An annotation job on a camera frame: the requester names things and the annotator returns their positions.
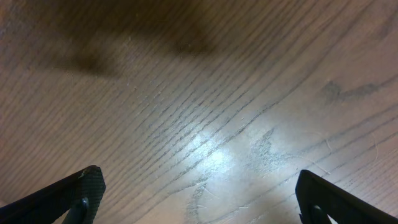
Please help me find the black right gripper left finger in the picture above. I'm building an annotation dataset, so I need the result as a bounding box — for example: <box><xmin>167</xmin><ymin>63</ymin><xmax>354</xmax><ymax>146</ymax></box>
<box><xmin>1</xmin><ymin>165</ymin><xmax>106</xmax><ymax>224</ymax></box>

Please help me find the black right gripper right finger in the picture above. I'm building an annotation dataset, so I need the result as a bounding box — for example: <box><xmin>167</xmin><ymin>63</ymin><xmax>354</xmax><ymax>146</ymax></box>
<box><xmin>295</xmin><ymin>170</ymin><xmax>397</xmax><ymax>224</ymax></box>

